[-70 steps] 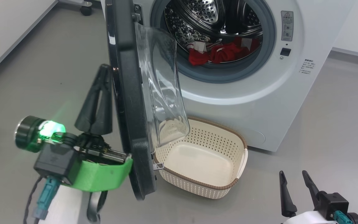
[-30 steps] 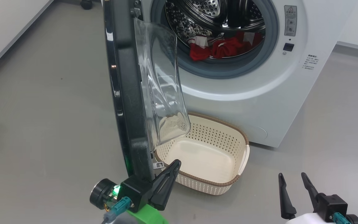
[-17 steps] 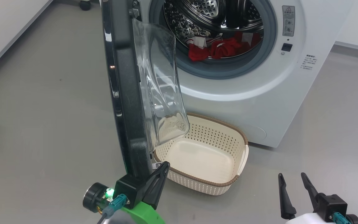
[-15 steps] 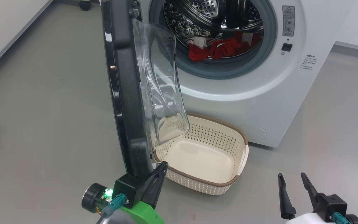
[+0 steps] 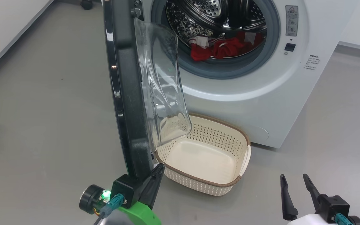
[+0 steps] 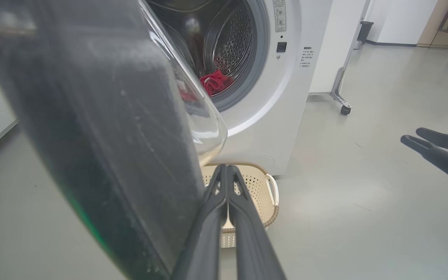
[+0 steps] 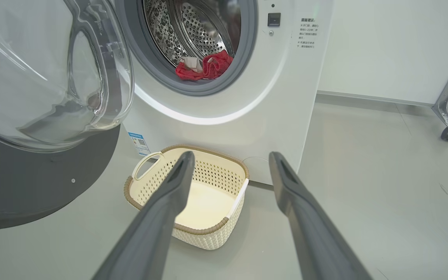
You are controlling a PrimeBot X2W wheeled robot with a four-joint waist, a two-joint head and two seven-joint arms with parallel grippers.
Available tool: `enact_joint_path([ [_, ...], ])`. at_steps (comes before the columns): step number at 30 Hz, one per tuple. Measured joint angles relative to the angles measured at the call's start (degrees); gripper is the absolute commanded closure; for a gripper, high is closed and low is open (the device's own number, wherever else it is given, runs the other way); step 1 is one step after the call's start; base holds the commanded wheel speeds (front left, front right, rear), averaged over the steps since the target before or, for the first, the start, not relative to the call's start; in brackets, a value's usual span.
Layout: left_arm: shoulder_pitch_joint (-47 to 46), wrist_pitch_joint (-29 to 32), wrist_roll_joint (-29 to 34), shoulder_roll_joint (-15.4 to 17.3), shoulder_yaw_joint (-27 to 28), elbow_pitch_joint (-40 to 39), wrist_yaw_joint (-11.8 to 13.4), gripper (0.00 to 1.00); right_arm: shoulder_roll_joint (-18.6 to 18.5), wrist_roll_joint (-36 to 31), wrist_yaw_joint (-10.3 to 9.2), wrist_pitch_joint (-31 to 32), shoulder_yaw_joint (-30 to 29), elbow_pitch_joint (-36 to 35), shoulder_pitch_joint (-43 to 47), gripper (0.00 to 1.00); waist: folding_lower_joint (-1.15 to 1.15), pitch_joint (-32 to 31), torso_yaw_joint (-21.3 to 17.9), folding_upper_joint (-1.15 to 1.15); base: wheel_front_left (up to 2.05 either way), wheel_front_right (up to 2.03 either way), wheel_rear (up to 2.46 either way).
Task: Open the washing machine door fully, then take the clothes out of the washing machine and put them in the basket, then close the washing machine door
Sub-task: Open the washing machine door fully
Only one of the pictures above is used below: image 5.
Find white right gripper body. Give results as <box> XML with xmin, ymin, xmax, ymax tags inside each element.
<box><xmin>286</xmin><ymin>215</ymin><xmax>360</xmax><ymax>225</ymax></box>

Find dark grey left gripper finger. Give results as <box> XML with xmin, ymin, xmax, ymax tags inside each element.
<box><xmin>138</xmin><ymin>163</ymin><xmax>165</xmax><ymax>210</ymax></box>

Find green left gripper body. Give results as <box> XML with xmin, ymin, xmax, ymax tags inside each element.
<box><xmin>79</xmin><ymin>184</ymin><xmax>162</xmax><ymax>225</ymax></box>

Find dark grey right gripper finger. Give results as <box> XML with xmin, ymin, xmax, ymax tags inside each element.
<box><xmin>303</xmin><ymin>174</ymin><xmax>328</xmax><ymax>216</ymax></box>
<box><xmin>280</xmin><ymin>174</ymin><xmax>298</xmax><ymax>221</ymax></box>

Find round black glass washer door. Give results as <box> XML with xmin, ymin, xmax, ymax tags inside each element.
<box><xmin>102</xmin><ymin>0</ymin><xmax>192</xmax><ymax>180</ymax></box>

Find red clothes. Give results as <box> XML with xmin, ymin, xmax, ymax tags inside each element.
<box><xmin>189</xmin><ymin>31</ymin><xmax>263</xmax><ymax>61</ymax></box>

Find cream perforated laundry basket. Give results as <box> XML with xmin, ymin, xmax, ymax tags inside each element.
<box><xmin>154</xmin><ymin>112</ymin><xmax>252</xmax><ymax>197</ymax></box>

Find white front-load washing machine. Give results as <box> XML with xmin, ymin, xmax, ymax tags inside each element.
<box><xmin>142</xmin><ymin>0</ymin><xmax>360</xmax><ymax>149</ymax></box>

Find grey warning label sticker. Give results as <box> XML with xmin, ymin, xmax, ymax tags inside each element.
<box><xmin>285</xmin><ymin>5</ymin><xmax>299</xmax><ymax>37</ymax></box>

